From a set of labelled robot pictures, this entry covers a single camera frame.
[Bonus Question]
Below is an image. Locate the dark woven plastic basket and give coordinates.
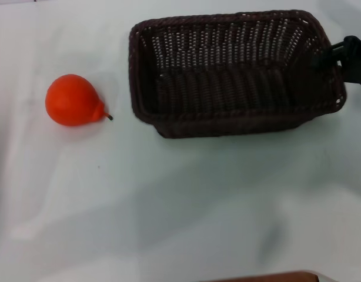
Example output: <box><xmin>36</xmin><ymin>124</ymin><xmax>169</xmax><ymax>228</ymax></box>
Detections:
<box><xmin>128</xmin><ymin>9</ymin><xmax>348</xmax><ymax>139</ymax></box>

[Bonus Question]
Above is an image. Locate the orange toy pear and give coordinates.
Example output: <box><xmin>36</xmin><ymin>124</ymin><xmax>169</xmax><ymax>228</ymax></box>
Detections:
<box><xmin>45</xmin><ymin>73</ymin><xmax>114</xmax><ymax>127</ymax></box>

